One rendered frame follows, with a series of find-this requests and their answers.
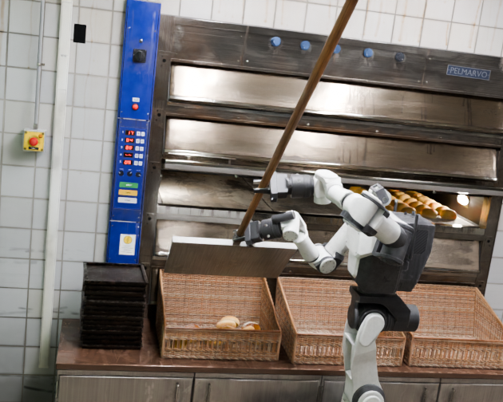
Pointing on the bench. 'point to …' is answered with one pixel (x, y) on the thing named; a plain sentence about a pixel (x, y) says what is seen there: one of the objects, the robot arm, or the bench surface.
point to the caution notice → (127, 244)
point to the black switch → (139, 55)
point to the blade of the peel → (227, 258)
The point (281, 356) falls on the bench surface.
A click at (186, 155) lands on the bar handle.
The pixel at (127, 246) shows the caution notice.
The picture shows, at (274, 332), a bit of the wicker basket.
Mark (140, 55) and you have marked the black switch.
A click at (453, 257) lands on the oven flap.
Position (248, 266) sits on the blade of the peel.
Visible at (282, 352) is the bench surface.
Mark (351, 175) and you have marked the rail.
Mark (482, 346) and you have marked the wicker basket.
